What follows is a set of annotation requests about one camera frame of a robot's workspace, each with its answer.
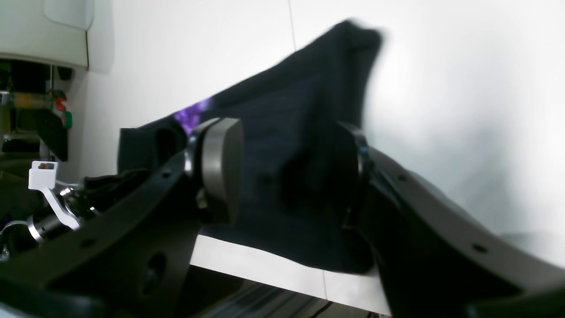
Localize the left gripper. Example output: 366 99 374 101
1 185 95 261

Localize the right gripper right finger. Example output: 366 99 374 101
338 122 564 318

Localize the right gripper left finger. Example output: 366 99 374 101
1 117 244 318

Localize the black T-shirt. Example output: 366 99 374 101
118 20 383 273

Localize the white left base housing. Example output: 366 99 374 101
0 0 94 69

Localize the white left camera bracket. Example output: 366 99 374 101
28 161 80 230

